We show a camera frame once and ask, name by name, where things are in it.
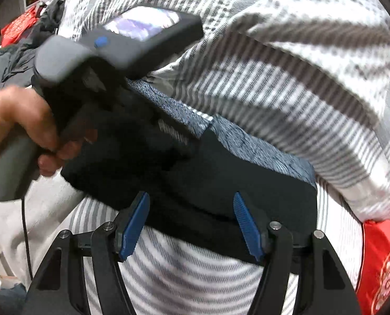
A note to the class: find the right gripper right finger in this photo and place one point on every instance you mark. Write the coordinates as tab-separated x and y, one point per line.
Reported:
323	284

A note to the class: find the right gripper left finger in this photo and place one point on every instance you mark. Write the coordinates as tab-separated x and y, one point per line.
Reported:
59	284

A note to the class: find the black garment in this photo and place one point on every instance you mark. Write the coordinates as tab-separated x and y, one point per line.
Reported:
192	200

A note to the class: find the person's left hand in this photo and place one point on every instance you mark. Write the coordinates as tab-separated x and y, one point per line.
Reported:
24	107

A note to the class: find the red embroidered cushion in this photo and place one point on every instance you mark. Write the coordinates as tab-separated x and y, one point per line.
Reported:
373	286

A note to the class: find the dark grey jacket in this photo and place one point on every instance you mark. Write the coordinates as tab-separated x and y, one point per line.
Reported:
17	60

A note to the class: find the white bed sheet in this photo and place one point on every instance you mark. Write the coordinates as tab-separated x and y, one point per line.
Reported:
26	237

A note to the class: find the red fabric item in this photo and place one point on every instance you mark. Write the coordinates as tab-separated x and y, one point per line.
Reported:
12	33

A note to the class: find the blue patterned cloth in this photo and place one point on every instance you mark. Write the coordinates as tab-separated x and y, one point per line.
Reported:
231	136

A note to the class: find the grey white striped bedding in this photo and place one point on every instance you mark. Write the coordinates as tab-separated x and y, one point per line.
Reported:
310	77

